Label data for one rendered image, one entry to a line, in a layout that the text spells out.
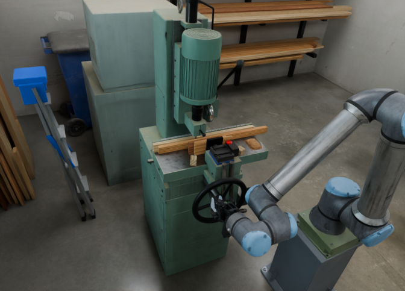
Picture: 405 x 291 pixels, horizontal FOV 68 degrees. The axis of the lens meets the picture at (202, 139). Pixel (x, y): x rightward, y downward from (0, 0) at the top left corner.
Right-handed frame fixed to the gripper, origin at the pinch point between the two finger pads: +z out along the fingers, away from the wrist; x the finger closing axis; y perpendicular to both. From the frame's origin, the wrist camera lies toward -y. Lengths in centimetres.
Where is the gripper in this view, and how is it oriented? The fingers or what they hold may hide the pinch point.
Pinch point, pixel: (213, 204)
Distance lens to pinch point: 137.5
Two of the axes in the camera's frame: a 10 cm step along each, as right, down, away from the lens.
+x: -9.2, 1.7, -3.5
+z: -3.9, -2.4, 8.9
